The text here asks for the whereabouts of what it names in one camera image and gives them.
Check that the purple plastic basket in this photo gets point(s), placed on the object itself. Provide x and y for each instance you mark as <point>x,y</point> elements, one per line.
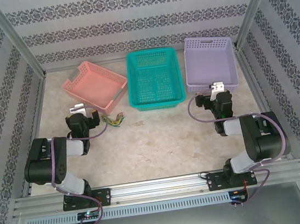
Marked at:
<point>210,65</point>

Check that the teal plastic basket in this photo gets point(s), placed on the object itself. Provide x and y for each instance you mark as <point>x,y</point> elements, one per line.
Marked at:
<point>155,81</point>

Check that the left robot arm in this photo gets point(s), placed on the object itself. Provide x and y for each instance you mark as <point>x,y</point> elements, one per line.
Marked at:
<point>43,164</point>

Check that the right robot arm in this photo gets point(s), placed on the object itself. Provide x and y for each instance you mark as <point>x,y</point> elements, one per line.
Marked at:
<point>267,140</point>

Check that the pink plastic basket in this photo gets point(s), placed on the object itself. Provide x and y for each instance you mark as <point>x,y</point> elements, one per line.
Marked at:
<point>93,83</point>

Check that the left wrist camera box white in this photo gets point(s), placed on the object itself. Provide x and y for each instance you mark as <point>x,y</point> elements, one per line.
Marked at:
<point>77,108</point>

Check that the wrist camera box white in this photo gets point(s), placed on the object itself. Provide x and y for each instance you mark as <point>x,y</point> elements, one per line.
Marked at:
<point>77,108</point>
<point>217,88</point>

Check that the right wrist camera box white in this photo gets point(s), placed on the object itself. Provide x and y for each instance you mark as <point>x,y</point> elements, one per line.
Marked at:
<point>217,88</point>

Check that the aluminium side rail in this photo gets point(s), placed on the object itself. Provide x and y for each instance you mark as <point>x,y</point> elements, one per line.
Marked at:
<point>35,118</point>
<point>251,76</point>

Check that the aluminium rear rail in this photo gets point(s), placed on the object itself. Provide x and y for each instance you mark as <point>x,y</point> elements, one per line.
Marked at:
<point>56,70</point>

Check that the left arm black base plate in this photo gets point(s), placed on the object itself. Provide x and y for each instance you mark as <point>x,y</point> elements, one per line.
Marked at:
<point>104,196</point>

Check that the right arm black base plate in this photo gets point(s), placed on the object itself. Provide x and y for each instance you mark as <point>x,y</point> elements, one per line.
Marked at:
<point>214,182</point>

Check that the aluminium mounting rail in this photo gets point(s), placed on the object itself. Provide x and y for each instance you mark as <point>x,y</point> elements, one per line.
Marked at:
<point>154,190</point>

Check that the aluminium frame post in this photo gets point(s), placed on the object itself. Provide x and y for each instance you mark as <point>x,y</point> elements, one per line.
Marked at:
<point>257,1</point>
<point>9,31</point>

